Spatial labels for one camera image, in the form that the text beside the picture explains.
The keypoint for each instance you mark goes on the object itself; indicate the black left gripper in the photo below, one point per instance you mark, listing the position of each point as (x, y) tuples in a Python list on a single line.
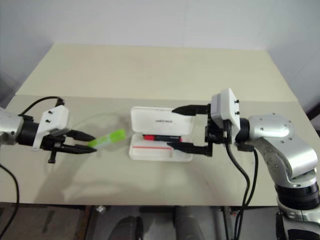
[(56, 143)]

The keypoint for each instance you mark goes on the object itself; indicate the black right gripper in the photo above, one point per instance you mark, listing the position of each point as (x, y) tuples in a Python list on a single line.
[(216, 133)]

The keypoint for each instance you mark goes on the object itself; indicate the green marker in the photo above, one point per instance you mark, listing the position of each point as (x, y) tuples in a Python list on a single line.
[(107, 138)]

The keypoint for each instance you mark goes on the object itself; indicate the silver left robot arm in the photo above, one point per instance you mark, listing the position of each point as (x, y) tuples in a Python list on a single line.
[(15, 127)]

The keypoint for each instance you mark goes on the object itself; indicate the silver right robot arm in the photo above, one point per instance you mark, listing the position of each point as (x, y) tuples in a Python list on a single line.
[(282, 140)]

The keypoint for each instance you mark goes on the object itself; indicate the white pencil case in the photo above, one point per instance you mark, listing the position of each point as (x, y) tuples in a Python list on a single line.
[(160, 122)]

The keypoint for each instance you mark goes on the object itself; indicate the red marker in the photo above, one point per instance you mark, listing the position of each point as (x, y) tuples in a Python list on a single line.
[(150, 137)]

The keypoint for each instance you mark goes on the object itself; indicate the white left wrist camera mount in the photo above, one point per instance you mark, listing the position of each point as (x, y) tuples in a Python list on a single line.
[(53, 118)]

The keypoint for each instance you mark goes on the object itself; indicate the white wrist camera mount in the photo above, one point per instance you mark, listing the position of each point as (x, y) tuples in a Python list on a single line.
[(53, 118), (228, 105)]

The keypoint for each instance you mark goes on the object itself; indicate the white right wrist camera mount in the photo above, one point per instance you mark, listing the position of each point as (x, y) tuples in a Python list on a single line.
[(228, 105)]

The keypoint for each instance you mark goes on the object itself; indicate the small white bracket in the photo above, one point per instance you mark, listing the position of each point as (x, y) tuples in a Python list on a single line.
[(101, 209)]

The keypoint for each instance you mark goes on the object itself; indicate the black frame bars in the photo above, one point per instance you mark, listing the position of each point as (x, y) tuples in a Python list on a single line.
[(313, 108)]

